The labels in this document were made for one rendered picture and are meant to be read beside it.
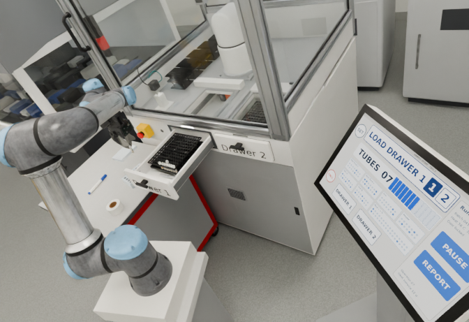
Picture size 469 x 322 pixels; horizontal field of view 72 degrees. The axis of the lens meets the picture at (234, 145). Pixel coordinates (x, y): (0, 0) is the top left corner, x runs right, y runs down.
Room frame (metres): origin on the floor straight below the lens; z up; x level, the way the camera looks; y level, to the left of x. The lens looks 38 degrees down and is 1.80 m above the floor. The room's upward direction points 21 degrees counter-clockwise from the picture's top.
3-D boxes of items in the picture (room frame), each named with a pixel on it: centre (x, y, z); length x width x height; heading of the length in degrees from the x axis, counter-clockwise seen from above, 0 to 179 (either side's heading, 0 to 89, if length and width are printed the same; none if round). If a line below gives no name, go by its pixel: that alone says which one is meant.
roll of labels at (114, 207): (1.17, 0.64, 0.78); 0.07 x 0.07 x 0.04
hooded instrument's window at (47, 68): (2.79, 1.19, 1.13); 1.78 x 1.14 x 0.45; 46
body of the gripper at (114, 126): (1.31, 0.46, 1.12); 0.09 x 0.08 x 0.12; 49
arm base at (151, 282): (0.69, 0.43, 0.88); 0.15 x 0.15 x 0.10
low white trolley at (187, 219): (1.43, 0.70, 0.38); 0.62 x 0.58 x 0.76; 46
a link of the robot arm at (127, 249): (0.70, 0.44, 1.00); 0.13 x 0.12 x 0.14; 81
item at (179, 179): (1.28, 0.27, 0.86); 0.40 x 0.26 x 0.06; 136
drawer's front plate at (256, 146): (1.14, -0.03, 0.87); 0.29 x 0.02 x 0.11; 46
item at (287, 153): (1.68, -0.17, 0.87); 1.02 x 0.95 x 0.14; 46
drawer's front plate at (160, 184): (1.13, 0.42, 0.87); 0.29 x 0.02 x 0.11; 46
